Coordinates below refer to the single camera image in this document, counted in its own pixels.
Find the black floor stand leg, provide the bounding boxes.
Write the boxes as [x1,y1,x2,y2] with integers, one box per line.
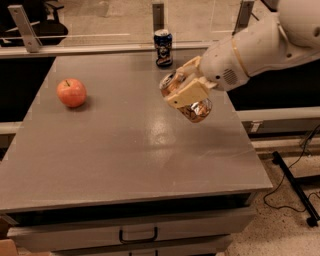
[272,151,320,227]

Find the black office chair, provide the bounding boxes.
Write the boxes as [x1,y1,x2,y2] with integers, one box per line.
[0,0,68,46]

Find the metal bracket post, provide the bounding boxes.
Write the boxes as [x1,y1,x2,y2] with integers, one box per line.
[232,0,255,35]
[152,3,164,31]
[8,5,42,53]

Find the left metal bracket post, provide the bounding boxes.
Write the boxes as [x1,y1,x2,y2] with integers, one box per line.
[8,5,42,53]

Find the red apple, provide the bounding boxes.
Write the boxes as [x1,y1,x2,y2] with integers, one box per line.
[56,78,87,108]

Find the black cable on floor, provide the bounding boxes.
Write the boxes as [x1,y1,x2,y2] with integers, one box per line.
[262,123,320,213]

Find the blue upright soda can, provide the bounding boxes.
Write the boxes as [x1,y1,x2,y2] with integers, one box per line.
[154,29,173,67]

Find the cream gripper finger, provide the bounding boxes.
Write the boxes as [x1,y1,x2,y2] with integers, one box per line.
[165,79,209,109]
[174,67,192,83]

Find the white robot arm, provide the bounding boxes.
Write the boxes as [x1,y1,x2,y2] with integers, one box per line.
[160,0,320,109]

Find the glass barrier panel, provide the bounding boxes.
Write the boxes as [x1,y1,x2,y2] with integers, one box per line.
[39,0,281,46]

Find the crushed orange soda can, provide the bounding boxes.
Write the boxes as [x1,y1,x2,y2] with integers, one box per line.
[159,71,212,123]

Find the grey drawer with black handle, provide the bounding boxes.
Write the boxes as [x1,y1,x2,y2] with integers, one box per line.
[8,206,256,252]

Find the middle metal bracket post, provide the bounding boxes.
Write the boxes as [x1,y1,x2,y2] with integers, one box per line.
[152,3,164,31]

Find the right metal bracket post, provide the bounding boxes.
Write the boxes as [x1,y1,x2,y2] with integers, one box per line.
[232,0,255,35]

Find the black drawer handle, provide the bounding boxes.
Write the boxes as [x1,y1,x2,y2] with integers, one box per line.
[118,227,158,244]

